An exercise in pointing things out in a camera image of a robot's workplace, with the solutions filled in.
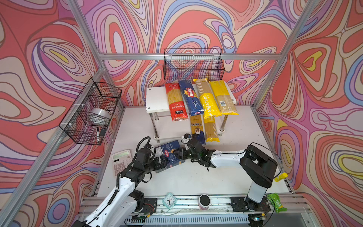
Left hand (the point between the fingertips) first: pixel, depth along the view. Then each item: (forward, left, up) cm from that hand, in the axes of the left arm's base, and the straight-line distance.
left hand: (163, 161), depth 82 cm
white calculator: (+3, +28, -6) cm, 29 cm away
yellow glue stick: (-9, -66, -1) cm, 66 cm away
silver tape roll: (+12, +31, +26) cm, 42 cm away
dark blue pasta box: (+7, -2, 0) cm, 7 cm away
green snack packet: (-22, -61, -6) cm, 65 cm away
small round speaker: (-21, -22, -3) cm, 30 cm away
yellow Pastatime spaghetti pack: (+22, -31, +1) cm, 38 cm away
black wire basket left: (+12, +37, +25) cm, 46 cm away
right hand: (+4, -7, -2) cm, 9 cm away
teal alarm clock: (-20, -4, -5) cm, 21 cm away
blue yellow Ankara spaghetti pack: (+23, -22, +2) cm, 32 cm away
